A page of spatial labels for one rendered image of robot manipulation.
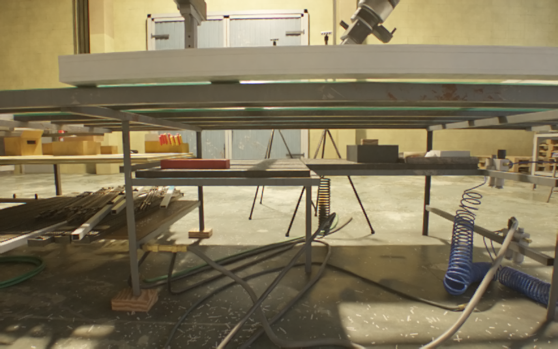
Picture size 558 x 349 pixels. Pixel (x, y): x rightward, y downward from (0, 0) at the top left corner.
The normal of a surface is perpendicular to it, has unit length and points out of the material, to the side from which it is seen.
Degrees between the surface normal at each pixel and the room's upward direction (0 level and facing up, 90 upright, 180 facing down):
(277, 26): 90
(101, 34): 90
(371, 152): 90
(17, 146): 90
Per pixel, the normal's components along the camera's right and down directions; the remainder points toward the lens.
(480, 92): -0.03, 0.10
